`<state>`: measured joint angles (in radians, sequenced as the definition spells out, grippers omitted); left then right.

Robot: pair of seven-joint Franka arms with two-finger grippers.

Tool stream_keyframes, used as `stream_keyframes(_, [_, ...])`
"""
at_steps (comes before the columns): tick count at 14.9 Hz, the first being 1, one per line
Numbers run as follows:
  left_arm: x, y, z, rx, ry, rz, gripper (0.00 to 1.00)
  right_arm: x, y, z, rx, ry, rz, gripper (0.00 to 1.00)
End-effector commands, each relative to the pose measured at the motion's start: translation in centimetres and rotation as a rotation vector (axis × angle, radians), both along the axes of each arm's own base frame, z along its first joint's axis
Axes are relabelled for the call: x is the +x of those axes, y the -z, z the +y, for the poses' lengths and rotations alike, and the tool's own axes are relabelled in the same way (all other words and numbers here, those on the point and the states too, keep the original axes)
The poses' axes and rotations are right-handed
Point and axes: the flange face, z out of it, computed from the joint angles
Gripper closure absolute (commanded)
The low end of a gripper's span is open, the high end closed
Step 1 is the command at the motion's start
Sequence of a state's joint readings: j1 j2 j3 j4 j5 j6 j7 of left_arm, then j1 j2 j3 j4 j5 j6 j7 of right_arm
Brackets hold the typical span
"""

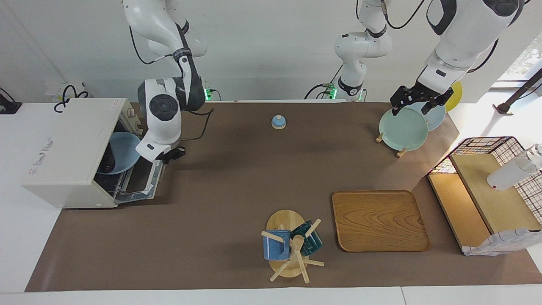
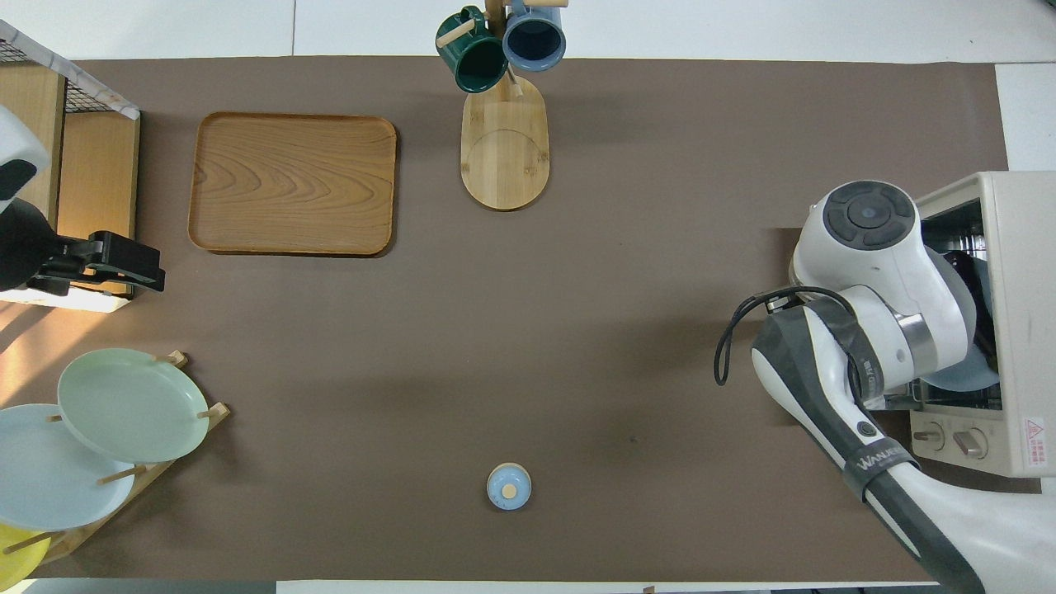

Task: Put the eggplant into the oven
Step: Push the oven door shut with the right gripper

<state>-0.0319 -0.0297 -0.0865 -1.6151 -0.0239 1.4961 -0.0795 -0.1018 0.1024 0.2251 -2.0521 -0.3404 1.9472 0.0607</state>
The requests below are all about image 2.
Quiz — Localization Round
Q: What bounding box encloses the brown table mat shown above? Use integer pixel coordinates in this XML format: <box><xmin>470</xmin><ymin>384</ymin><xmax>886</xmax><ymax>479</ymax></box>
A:
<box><xmin>0</xmin><ymin>56</ymin><xmax>1053</xmax><ymax>582</ymax></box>

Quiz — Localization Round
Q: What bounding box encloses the blue mug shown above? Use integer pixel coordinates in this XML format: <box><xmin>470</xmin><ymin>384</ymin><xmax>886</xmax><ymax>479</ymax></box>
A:
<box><xmin>502</xmin><ymin>0</ymin><xmax>568</xmax><ymax>73</ymax></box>

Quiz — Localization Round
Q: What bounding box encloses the wooden plate rack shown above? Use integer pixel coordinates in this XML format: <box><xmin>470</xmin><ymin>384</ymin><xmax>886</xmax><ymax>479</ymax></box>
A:
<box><xmin>0</xmin><ymin>351</ymin><xmax>232</xmax><ymax>566</ymax></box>

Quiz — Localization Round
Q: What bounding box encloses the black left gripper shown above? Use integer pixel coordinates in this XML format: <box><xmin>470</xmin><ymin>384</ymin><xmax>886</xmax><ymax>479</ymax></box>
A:
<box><xmin>82</xmin><ymin>231</ymin><xmax>166</xmax><ymax>294</ymax></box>

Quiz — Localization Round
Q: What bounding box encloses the yellow plate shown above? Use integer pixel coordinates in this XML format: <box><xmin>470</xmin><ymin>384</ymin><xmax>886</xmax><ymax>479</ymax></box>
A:
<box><xmin>0</xmin><ymin>522</ymin><xmax>52</xmax><ymax>591</ymax></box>

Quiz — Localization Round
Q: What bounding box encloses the beige toaster oven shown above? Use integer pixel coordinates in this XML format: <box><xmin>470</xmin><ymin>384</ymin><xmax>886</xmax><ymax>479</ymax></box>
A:
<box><xmin>907</xmin><ymin>172</ymin><xmax>1056</xmax><ymax>479</ymax></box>

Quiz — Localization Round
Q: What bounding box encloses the pale green plate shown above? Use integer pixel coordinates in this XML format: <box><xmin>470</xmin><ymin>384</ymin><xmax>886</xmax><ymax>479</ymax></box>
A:
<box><xmin>57</xmin><ymin>347</ymin><xmax>210</xmax><ymax>464</ymax></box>

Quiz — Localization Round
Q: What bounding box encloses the wooden serving tray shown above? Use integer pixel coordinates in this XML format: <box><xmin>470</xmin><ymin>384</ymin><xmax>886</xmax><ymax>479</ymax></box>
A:
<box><xmin>187</xmin><ymin>111</ymin><xmax>398</xmax><ymax>258</ymax></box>

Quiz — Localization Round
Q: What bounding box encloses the wooden shelf with wire mesh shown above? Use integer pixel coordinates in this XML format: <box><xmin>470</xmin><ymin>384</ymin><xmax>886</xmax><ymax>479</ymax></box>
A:
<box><xmin>0</xmin><ymin>21</ymin><xmax>143</xmax><ymax>314</ymax></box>

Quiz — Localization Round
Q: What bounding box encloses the pale blue racked plate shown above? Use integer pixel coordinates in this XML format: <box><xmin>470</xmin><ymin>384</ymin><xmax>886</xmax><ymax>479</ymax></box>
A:
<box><xmin>0</xmin><ymin>403</ymin><xmax>137</xmax><ymax>532</ymax></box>

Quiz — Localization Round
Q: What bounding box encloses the dark green mug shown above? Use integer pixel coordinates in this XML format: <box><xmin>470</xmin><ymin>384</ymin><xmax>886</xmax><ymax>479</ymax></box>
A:
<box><xmin>436</xmin><ymin>7</ymin><xmax>509</xmax><ymax>93</ymax></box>

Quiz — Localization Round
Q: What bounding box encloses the light blue round plate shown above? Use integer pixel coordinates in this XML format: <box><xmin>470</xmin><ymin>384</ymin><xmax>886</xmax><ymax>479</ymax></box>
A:
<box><xmin>932</xmin><ymin>247</ymin><xmax>1001</xmax><ymax>394</ymax></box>

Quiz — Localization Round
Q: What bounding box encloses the small blue call bell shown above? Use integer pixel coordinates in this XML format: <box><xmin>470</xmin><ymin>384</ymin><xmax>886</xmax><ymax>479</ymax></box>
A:
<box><xmin>486</xmin><ymin>462</ymin><xmax>533</xmax><ymax>512</ymax></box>

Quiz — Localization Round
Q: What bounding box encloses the wooden mug tree stand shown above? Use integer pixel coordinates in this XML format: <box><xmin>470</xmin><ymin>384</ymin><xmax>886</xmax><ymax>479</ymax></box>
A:
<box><xmin>436</xmin><ymin>0</ymin><xmax>570</xmax><ymax>212</ymax></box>

